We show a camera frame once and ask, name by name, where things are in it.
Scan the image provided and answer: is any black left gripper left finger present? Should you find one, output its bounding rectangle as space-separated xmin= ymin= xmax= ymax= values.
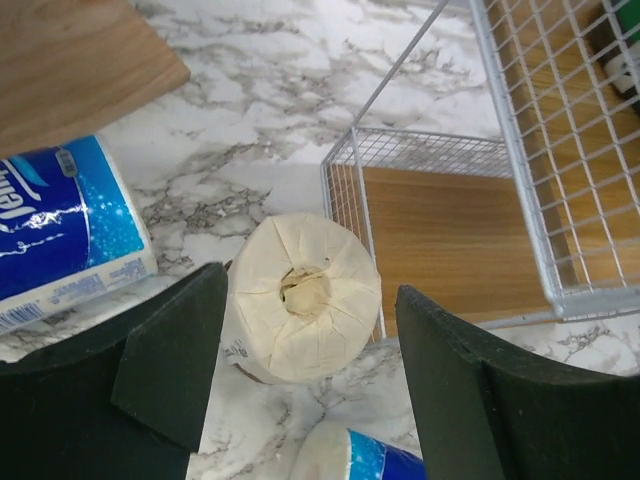
xmin=1 ymin=263 xmax=228 ymax=479

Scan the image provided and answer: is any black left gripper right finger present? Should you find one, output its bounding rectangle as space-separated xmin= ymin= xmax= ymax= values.
xmin=395 ymin=285 xmax=639 ymax=479

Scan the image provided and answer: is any blue Tempo roll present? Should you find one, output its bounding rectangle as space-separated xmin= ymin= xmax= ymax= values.
xmin=1 ymin=135 xmax=158 ymax=333
xmin=289 ymin=421 xmax=427 ymax=480

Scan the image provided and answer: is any white wire wooden shelf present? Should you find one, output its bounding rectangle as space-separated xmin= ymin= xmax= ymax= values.
xmin=321 ymin=1 xmax=639 ymax=340

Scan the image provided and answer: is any beige brown paper roll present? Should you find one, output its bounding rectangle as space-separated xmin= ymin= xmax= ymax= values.
xmin=221 ymin=213 xmax=382 ymax=384

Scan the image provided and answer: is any green roll front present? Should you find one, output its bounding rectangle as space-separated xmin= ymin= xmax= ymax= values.
xmin=585 ymin=0 xmax=639 ymax=115

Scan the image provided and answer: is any wooden base board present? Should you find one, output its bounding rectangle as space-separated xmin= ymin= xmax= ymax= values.
xmin=1 ymin=1 xmax=190 ymax=157

